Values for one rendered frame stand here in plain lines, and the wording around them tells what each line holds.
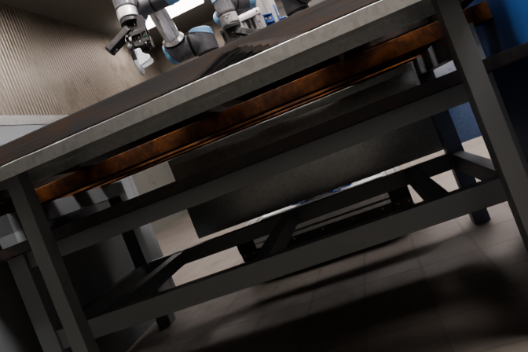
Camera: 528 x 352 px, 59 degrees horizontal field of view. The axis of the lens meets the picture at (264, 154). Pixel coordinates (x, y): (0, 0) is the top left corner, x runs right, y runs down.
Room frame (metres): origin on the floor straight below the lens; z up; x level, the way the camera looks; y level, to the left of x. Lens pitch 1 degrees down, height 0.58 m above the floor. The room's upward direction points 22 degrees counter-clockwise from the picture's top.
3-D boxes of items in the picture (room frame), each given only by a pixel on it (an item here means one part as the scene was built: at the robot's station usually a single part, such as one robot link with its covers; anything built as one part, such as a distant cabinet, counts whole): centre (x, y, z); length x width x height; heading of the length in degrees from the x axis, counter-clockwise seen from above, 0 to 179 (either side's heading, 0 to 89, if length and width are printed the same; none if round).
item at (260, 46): (1.05, -0.08, 0.77); 0.45 x 0.20 x 0.04; 79
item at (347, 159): (2.03, -0.22, 0.48); 1.30 x 0.04 x 0.35; 79
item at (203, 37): (2.42, 0.08, 1.20); 0.13 x 0.12 x 0.14; 84
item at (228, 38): (1.87, -0.06, 1.01); 0.09 x 0.08 x 0.12; 79
